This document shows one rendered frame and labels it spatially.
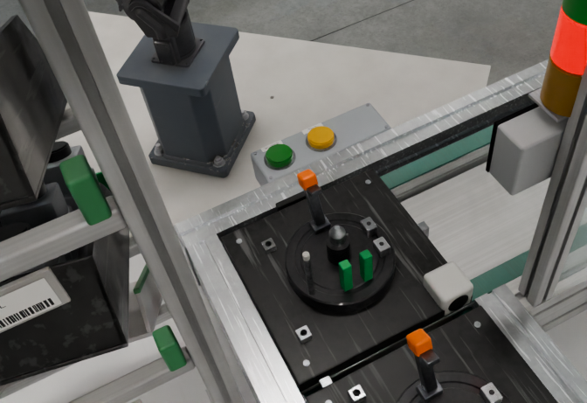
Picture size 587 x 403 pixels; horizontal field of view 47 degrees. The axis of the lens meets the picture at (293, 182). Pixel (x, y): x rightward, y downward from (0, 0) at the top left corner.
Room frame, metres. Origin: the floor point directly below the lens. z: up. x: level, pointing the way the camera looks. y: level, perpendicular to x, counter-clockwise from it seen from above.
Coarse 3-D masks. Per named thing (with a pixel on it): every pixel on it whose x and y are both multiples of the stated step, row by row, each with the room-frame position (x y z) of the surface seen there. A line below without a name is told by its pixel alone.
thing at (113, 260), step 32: (0, 224) 0.43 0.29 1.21; (96, 256) 0.26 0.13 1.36; (128, 256) 0.34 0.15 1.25; (96, 288) 0.25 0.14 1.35; (128, 288) 0.29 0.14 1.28; (32, 320) 0.24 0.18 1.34; (64, 320) 0.24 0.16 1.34; (96, 320) 0.24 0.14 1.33; (0, 352) 0.22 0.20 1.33; (32, 352) 0.22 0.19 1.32; (64, 352) 0.22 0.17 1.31; (96, 352) 0.22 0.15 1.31; (0, 384) 0.21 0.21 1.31
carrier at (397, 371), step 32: (480, 320) 0.37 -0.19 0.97; (448, 352) 0.34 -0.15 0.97; (480, 352) 0.33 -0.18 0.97; (512, 352) 0.33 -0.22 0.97; (352, 384) 0.32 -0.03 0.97; (384, 384) 0.31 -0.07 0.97; (416, 384) 0.30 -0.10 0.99; (448, 384) 0.29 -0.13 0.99; (480, 384) 0.29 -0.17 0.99; (512, 384) 0.29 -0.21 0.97
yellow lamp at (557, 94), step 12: (552, 60) 0.43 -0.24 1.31; (552, 72) 0.43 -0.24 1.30; (564, 72) 0.42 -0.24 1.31; (552, 84) 0.42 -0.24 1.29; (564, 84) 0.42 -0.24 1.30; (576, 84) 0.41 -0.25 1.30; (540, 96) 0.44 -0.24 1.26; (552, 96) 0.42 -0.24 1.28; (564, 96) 0.41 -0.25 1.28; (576, 96) 0.41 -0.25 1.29; (552, 108) 0.42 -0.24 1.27; (564, 108) 0.41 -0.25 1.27
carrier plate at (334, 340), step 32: (352, 192) 0.59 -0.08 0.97; (384, 192) 0.58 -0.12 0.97; (256, 224) 0.57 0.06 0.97; (288, 224) 0.56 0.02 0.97; (384, 224) 0.53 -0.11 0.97; (416, 224) 0.52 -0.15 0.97; (256, 256) 0.51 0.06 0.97; (416, 256) 0.47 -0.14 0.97; (256, 288) 0.46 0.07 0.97; (288, 288) 0.46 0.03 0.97; (416, 288) 0.43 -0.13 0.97; (288, 320) 0.41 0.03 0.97; (320, 320) 0.41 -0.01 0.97; (352, 320) 0.40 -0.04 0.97; (384, 320) 0.39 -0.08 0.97; (416, 320) 0.39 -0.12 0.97; (288, 352) 0.37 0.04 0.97; (320, 352) 0.36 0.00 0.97; (352, 352) 0.36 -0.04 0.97
